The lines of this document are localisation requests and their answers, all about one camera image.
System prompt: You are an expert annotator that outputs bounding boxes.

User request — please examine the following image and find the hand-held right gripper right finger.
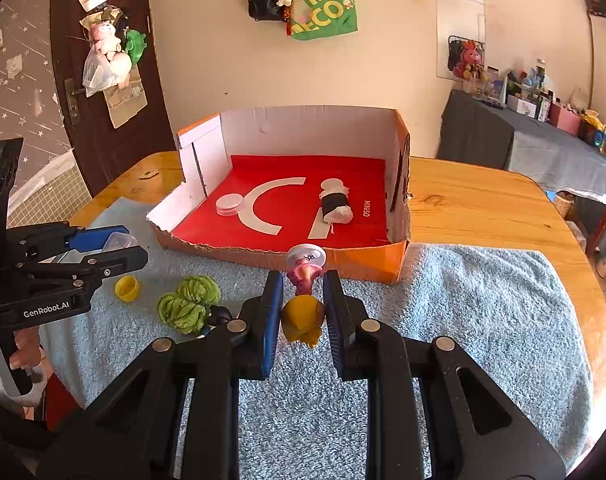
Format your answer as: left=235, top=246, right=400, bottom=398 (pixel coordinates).
left=323, top=270, right=568, bottom=480

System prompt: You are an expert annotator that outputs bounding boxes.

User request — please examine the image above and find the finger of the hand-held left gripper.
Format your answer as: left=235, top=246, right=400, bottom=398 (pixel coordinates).
left=33, top=246, right=149, bottom=292
left=8, top=225, right=132, bottom=262

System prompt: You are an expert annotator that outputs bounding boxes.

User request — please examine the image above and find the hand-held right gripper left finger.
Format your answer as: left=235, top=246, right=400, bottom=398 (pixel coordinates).
left=35, top=270, right=284, bottom=480

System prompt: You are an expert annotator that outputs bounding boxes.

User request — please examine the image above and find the clear small plastic box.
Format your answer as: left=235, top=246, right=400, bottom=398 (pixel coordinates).
left=103, top=232, right=138, bottom=251

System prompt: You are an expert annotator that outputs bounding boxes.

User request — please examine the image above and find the pink and yellow flamingo toy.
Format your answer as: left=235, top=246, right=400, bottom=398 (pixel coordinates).
left=281, top=243, right=328, bottom=348

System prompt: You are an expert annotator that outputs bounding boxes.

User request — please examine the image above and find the yellow plastic cap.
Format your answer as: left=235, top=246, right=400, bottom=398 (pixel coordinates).
left=114, top=276, right=141, bottom=303

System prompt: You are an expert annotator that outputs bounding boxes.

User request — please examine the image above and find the green knitted scrunchie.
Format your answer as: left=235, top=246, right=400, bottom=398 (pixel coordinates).
left=157, top=292, right=206, bottom=336
left=177, top=275, right=220, bottom=308

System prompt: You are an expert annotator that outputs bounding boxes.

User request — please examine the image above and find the orange and white cardboard box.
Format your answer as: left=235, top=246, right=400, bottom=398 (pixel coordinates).
left=146, top=105, right=412, bottom=285

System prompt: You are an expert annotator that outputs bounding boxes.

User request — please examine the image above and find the person's left hand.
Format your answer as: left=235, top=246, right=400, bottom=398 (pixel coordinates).
left=9, top=331, right=44, bottom=372

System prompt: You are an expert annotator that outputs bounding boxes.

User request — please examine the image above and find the dark-haired small figurine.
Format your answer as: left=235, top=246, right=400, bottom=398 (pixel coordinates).
left=203, top=306, right=232, bottom=338

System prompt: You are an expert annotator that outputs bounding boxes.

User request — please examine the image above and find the dark brown door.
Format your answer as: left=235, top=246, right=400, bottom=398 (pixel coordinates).
left=49, top=0, right=178, bottom=196

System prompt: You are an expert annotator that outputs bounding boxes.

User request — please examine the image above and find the black and white rolled cloth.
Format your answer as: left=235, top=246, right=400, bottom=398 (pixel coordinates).
left=317, top=182, right=356, bottom=226

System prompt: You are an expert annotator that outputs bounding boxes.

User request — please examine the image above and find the light blue towel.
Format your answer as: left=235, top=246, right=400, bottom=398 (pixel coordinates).
left=40, top=195, right=596, bottom=480

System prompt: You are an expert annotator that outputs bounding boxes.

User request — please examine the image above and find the white round lid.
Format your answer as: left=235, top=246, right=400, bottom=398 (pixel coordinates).
left=215, top=193, right=246, bottom=217

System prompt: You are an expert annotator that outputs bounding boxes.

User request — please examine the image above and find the beige cloth pouch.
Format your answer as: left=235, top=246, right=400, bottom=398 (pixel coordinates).
left=104, top=80, right=148, bottom=128

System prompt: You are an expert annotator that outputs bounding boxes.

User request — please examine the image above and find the clear plastic bag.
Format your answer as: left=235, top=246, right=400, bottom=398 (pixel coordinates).
left=82, top=47, right=118, bottom=96

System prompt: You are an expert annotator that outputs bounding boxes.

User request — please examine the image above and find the green plush toy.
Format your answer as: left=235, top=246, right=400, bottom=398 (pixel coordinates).
left=124, top=29, right=148, bottom=66

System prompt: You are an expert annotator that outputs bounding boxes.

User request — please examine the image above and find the pink plush toy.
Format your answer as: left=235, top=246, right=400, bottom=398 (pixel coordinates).
left=90, top=21, right=134, bottom=78

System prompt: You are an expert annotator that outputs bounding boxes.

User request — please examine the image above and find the wicker basket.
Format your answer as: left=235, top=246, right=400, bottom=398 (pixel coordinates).
left=553, top=192, right=576, bottom=218

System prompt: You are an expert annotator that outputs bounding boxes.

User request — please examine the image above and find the grey cloth covered side table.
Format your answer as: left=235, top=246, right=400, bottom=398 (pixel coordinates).
left=435, top=89, right=606, bottom=206

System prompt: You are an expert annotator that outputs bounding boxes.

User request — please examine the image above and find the assorted desk clutter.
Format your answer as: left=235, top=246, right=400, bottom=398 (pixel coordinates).
left=475, top=60, right=606, bottom=166

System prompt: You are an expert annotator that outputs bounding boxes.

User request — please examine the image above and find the pink bunny plush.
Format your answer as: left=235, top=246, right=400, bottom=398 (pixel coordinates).
left=453, top=40, right=485, bottom=81

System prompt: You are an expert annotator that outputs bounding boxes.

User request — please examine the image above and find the pink storage box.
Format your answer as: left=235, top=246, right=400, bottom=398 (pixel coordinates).
left=548, top=101, right=581, bottom=136

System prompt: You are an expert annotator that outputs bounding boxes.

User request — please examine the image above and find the green tote bag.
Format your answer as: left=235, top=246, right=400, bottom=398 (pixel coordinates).
left=287, top=0, right=358, bottom=41

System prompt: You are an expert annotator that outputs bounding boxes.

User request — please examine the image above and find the metal door handle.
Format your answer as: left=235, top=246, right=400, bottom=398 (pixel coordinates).
left=64, top=78, right=88, bottom=123

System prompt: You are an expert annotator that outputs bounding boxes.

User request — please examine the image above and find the wall mirror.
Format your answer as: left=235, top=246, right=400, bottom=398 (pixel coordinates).
left=430, top=0, right=488, bottom=80

